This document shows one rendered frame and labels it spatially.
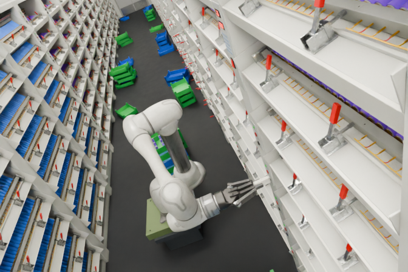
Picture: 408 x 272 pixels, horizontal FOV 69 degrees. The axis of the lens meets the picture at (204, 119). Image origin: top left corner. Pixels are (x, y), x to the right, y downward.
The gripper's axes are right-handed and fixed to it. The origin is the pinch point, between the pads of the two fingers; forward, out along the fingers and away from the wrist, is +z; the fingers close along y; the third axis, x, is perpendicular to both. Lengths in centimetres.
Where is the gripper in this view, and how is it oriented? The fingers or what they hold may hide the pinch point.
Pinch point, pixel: (261, 182)
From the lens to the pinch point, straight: 126.5
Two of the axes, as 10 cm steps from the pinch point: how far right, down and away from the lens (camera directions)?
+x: -3.3, -7.8, -5.4
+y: 2.3, 4.8, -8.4
